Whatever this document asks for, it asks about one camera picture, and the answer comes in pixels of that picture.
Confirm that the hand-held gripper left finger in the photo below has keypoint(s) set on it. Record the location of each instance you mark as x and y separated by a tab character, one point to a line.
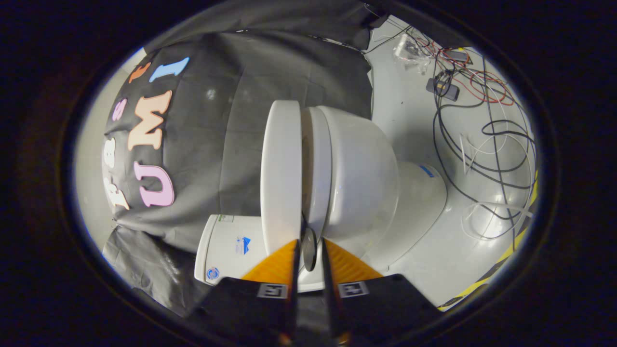
293	299

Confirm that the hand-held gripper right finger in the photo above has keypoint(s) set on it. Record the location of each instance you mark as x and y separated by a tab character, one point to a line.
331	299

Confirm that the white toilet tank lid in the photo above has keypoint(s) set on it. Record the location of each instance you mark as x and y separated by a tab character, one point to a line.
205	250

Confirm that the white toilet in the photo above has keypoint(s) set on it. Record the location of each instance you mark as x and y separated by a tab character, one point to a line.
356	178

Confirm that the yellow black floor tape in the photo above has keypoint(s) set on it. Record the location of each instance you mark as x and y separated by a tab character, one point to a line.
482	284

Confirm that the black backdrop cloth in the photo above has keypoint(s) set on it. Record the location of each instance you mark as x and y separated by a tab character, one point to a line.
217	144

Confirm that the black power adapter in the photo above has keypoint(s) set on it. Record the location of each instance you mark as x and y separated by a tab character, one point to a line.
442	87

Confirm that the clear plastic bag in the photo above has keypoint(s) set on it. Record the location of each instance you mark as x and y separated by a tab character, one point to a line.
409	50

